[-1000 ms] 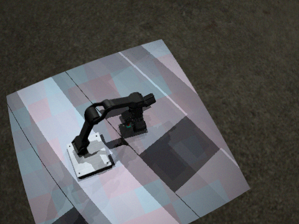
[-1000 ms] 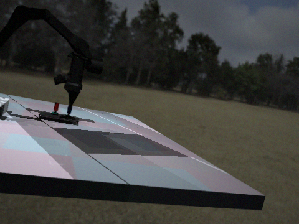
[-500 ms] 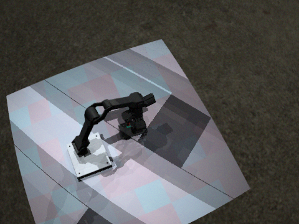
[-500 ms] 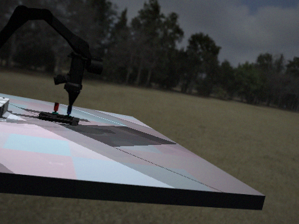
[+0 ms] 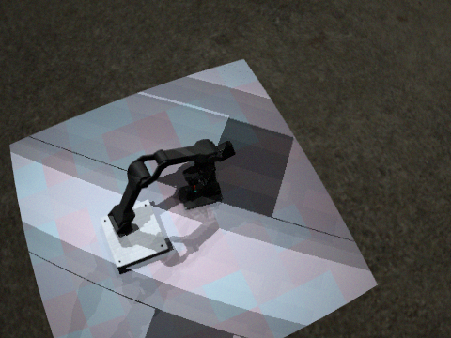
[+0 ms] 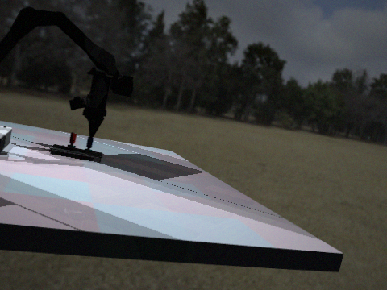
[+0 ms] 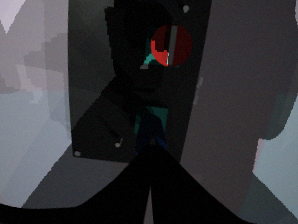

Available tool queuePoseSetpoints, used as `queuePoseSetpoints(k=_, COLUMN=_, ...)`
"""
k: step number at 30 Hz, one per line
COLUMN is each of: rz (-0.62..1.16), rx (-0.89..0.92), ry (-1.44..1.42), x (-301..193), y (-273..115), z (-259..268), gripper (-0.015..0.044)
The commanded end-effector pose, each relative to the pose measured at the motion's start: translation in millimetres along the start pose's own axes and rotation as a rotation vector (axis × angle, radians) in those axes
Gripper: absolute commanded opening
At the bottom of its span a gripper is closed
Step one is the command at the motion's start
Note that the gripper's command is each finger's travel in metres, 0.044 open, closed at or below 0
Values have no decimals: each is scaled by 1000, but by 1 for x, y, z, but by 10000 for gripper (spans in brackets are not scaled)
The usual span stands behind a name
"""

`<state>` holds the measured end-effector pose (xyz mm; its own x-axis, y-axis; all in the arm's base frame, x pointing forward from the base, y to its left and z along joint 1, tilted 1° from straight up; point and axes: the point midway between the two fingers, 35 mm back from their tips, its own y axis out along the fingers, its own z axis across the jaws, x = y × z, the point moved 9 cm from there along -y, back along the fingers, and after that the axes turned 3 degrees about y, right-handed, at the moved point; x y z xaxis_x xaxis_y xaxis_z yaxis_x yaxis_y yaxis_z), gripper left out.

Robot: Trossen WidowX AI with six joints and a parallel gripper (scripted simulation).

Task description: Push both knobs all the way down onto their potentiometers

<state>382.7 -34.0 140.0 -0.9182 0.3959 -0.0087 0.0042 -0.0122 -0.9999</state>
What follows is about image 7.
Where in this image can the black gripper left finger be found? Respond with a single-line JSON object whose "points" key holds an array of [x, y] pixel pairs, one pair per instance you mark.
{"points": [[122, 201]]}

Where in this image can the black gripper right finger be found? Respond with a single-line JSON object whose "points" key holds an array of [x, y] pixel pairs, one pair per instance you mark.
{"points": [[179, 199]]}

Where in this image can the black circuit board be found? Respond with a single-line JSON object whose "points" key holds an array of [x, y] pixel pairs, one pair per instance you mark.
{"points": [[133, 68]]}

